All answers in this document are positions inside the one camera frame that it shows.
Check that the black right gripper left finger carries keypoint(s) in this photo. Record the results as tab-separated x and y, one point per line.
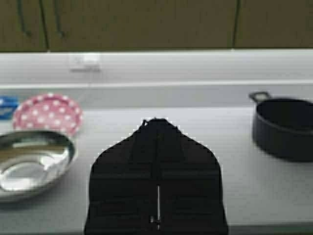
122	194

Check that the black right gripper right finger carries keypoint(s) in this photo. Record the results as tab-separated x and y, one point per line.
191	189

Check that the black cooking pot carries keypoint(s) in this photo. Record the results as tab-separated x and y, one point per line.
283	126

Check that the cabinet door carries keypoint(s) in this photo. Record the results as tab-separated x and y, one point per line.
128	25
22	27

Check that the stainless steel mixing bowl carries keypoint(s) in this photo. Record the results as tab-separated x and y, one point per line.
32	161

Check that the pink polka dot plate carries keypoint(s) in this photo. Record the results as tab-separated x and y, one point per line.
50	111

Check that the blue Ziploc box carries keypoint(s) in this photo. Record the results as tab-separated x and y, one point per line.
8	104

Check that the white wall outlet plate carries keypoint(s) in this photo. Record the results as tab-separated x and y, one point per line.
85	62

